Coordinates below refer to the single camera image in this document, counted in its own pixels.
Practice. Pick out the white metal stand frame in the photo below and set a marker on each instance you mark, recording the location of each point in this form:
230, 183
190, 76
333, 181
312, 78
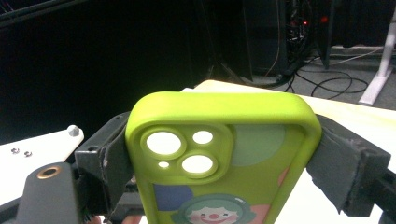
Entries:
378, 84

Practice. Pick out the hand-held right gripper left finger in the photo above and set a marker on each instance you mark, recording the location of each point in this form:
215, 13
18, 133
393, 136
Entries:
106, 168

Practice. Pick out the green cartoon phone case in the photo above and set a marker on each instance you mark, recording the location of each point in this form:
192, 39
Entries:
249, 186

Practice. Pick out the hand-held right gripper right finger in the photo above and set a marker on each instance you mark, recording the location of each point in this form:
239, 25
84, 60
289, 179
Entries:
348, 168

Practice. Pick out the dark equipment rack red lights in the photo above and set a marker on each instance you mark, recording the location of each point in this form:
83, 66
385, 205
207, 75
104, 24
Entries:
267, 37

